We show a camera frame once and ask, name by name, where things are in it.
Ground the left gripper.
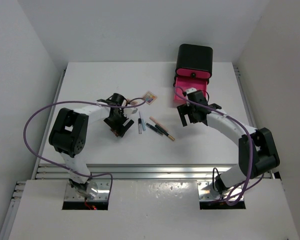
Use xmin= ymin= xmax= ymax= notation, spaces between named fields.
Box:
xmin=104 ymin=109 xmax=133 ymax=137

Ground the brown concealer palette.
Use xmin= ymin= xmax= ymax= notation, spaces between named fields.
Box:
xmin=110 ymin=128 xmax=120 ymax=138

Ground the pink drawer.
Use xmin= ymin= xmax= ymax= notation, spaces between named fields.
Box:
xmin=173 ymin=75 xmax=210 ymax=98
xmin=176 ymin=68 xmax=212 ymax=79

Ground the pink top drawer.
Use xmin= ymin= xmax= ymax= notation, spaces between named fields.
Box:
xmin=176 ymin=68 xmax=212 ymax=79

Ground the peach eyeshadow palette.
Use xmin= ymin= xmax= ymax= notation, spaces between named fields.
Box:
xmin=127 ymin=99 xmax=138 ymax=106

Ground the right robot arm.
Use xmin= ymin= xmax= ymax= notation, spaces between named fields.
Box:
xmin=177 ymin=88 xmax=280 ymax=194

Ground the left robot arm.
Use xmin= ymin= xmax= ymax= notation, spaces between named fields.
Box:
xmin=48 ymin=93 xmax=138 ymax=196

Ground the clear lip gloss tube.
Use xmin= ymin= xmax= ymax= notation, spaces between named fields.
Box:
xmin=138 ymin=118 xmax=143 ymax=135

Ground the light blue mascara tube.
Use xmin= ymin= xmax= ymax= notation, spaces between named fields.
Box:
xmin=139 ymin=111 xmax=146 ymax=131

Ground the pink concealer stick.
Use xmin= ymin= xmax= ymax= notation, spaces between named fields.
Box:
xmin=149 ymin=116 xmax=169 ymax=132

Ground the dark green eyeliner pen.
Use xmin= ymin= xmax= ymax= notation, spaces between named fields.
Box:
xmin=145 ymin=122 xmax=163 ymax=136

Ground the colourful eyeshadow palette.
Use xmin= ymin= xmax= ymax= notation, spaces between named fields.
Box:
xmin=142 ymin=91 xmax=158 ymax=105

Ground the black gold mascara tube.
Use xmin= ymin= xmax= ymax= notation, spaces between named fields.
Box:
xmin=155 ymin=124 xmax=175 ymax=142

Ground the black drawer cabinet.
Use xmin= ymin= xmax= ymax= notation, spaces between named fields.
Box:
xmin=174 ymin=43 xmax=213 ymax=80

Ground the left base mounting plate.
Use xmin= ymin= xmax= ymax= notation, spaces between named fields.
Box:
xmin=64 ymin=179 xmax=110 ymax=202

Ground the base mounting plate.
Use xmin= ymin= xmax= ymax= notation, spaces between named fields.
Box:
xmin=197 ymin=179 xmax=234 ymax=202
xmin=64 ymin=179 xmax=110 ymax=202

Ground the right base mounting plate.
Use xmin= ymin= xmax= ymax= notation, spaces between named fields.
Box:
xmin=197 ymin=179 xmax=234 ymax=202

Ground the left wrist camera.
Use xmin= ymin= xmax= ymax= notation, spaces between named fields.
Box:
xmin=124 ymin=107 xmax=138 ymax=116

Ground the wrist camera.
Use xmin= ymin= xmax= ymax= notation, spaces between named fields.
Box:
xmin=124 ymin=107 xmax=138 ymax=116
xmin=185 ymin=87 xmax=197 ymax=95

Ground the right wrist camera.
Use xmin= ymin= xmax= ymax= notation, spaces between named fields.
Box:
xmin=185 ymin=87 xmax=197 ymax=95

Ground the aluminium front rail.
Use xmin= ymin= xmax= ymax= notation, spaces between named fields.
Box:
xmin=32 ymin=163 xmax=273 ymax=180

